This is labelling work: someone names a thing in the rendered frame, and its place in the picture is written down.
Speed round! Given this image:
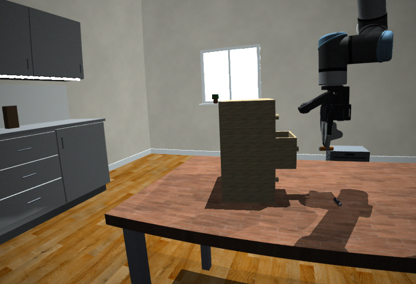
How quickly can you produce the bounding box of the black battery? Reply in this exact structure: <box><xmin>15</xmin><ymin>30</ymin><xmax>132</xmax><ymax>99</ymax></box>
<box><xmin>334</xmin><ymin>198</ymin><xmax>342</xmax><ymax>206</ymax></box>

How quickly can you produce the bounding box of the wooden chest of drawers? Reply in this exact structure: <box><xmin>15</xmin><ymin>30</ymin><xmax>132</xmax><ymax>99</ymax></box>
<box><xmin>218</xmin><ymin>99</ymin><xmax>275</xmax><ymax>204</ymax></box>

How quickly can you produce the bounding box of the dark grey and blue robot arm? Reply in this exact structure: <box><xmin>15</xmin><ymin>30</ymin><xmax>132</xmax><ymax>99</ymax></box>
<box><xmin>298</xmin><ymin>0</ymin><xmax>393</xmax><ymax>114</ymax></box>

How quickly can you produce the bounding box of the orange aa battery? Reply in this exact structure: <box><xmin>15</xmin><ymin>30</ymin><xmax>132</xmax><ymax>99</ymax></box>
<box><xmin>318</xmin><ymin>146</ymin><xmax>334</xmax><ymax>151</ymax></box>

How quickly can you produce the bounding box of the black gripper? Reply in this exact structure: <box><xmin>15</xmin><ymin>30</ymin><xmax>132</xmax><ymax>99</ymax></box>
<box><xmin>320</xmin><ymin>86</ymin><xmax>351</xmax><ymax>151</ymax></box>

